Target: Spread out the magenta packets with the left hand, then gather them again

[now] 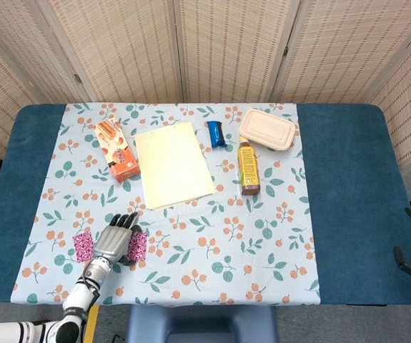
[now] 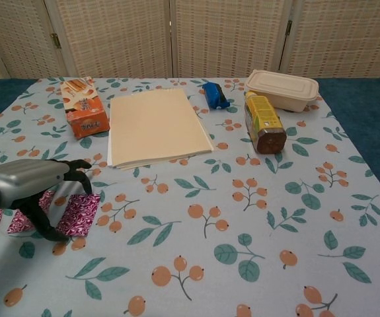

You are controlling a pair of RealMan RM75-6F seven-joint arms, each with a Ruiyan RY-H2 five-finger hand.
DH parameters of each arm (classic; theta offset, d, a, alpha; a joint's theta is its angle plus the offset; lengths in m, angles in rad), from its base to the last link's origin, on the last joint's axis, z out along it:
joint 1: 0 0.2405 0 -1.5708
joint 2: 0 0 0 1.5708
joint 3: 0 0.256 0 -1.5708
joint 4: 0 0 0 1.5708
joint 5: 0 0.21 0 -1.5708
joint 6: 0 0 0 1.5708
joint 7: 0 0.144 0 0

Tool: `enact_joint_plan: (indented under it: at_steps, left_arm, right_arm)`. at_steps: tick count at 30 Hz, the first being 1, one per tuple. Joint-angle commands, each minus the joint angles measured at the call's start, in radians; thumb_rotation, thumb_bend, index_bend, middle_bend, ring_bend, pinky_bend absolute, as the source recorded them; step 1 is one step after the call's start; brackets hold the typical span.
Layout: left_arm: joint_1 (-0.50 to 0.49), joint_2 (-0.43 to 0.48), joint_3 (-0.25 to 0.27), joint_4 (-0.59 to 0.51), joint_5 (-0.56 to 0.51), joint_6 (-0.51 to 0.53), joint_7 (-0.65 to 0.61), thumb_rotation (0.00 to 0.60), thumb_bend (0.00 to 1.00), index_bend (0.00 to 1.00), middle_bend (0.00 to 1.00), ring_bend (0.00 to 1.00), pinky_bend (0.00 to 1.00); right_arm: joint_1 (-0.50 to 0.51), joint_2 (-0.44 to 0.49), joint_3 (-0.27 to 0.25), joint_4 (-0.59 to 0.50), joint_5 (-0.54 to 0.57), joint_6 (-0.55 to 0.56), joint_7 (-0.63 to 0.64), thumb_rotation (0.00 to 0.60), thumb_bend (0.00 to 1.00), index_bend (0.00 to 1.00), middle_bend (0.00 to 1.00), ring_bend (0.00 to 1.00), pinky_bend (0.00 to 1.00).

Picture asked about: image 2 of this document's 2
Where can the floral berry print tablecloth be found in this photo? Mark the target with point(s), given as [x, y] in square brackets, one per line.
[209, 214]

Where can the teal blue table cover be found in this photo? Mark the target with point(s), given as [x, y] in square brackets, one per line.
[368, 115]

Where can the orange biscuit snack box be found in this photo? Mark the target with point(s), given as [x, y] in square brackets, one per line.
[85, 109]

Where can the blue snack packet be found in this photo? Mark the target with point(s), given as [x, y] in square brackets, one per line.
[214, 95]

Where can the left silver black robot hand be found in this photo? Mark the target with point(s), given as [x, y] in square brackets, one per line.
[24, 181]

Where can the magenta patterned cloth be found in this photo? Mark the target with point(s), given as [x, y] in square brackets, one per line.
[19, 225]

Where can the yellow label tea bottle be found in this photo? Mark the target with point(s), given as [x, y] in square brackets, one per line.
[264, 119]

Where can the beige lidded lunch box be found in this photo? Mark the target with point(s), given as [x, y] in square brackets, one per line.
[282, 89]

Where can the woven bamboo folding screen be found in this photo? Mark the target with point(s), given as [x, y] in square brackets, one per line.
[226, 36]

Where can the pale yellow paper sheet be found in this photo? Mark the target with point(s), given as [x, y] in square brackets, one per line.
[156, 125]

